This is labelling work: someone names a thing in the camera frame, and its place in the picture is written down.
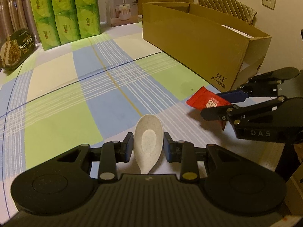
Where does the dark instant noodle bowl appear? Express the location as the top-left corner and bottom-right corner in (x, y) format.
(1, 28), (36, 71)

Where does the quilted chair back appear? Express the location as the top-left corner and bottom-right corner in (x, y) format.
(197, 0), (257, 25)

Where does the green tissue pack bundle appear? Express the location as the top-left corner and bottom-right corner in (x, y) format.
(30, 0), (100, 50)

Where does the brown cardboard box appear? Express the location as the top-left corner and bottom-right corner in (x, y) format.
(142, 2), (271, 92)

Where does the plaid tablecloth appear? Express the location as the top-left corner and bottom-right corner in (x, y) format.
(1, 23), (284, 223)

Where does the white plastic spoon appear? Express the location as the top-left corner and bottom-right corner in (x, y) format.
(134, 114), (163, 174)

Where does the beige curtain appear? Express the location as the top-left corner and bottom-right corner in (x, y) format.
(1, 0), (40, 44)

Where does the red snack wrapper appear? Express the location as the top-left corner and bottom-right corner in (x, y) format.
(185, 86), (232, 131)

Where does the wall power socket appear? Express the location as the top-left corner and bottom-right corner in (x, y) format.
(261, 0), (276, 10)

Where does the white appliance box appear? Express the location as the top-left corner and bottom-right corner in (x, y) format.
(105, 0), (139, 27)

